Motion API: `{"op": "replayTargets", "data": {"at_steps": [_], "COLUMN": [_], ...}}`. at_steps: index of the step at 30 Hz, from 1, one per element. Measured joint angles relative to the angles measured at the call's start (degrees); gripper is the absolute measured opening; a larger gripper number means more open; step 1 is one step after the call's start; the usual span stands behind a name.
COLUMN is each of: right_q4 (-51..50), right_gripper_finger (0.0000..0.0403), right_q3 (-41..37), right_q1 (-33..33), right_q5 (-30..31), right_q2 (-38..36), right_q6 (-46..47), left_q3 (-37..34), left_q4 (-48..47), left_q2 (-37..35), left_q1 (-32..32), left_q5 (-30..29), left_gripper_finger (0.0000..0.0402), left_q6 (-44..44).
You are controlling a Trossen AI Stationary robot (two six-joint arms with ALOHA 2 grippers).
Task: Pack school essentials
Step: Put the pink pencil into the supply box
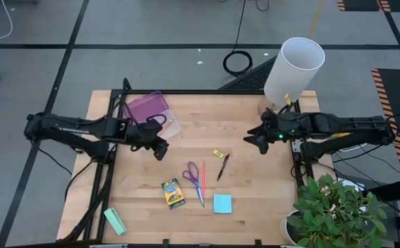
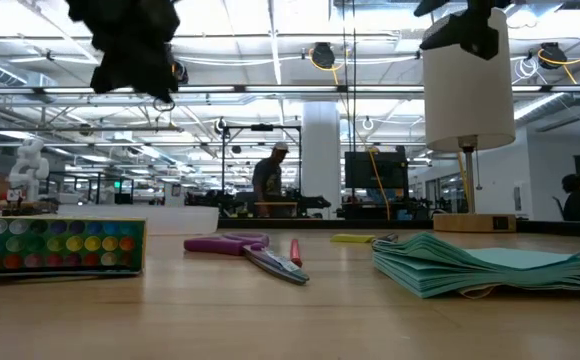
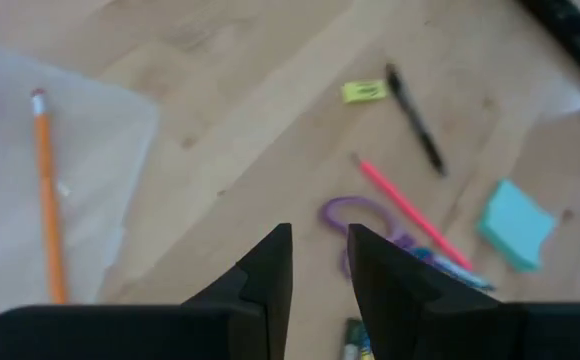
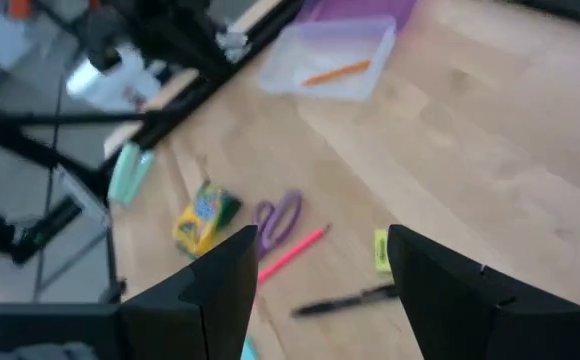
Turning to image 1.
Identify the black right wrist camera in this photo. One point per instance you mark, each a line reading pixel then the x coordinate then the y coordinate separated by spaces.
pixel 269 118

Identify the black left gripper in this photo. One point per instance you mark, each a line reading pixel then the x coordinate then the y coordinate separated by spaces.
pixel 139 139

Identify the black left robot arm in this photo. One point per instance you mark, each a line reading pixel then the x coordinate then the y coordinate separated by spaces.
pixel 65 127

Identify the white shade wooden table lamp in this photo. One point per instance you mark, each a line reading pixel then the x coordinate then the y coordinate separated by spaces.
pixel 294 69

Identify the green yellow crayon box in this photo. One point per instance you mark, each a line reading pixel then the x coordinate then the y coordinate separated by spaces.
pixel 173 193

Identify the green plant in white pot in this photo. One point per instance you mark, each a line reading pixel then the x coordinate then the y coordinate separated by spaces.
pixel 338 210

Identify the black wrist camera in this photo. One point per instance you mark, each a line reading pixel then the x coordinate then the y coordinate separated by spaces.
pixel 153 126
pixel 269 118

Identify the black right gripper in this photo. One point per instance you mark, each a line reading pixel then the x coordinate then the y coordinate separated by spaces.
pixel 293 129

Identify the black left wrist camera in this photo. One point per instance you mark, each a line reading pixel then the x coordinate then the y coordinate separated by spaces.
pixel 153 126

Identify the black floor mat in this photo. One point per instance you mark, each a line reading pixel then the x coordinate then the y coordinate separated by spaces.
pixel 251 79

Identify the teal sticky note pad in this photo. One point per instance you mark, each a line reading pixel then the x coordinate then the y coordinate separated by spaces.
pixel 222 204

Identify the red pencil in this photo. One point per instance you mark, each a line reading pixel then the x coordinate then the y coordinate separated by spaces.
pixel 203 179

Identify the black mat hazard stripe edge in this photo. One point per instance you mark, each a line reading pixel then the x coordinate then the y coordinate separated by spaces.
pixel 396 89
pixel 362 5

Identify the small yellow eraser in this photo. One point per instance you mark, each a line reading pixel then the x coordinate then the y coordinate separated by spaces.
pixel 218 154

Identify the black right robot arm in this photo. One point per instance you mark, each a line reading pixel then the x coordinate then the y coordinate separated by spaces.
pixel 351 124

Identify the mint green box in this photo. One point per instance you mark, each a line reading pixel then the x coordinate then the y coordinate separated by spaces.
pixel 115 221

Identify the black pen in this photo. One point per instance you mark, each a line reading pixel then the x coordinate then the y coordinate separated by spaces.
pixel 222 168

